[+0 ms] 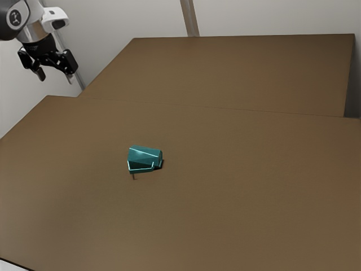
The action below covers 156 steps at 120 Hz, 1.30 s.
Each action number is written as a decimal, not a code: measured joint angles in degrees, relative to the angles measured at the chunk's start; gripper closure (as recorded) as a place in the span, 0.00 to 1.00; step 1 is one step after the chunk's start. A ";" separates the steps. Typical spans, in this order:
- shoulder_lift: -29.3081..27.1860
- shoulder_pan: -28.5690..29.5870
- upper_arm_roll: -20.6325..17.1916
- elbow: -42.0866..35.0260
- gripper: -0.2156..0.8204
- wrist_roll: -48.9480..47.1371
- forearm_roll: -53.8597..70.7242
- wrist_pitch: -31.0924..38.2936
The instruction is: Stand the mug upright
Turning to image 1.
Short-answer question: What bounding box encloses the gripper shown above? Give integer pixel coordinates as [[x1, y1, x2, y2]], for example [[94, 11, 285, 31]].
[[17, 33, 80, 85]]

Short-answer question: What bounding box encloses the teal faceted mug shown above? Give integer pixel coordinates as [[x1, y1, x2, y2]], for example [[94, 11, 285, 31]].
[[126, 144, 164, 175]]

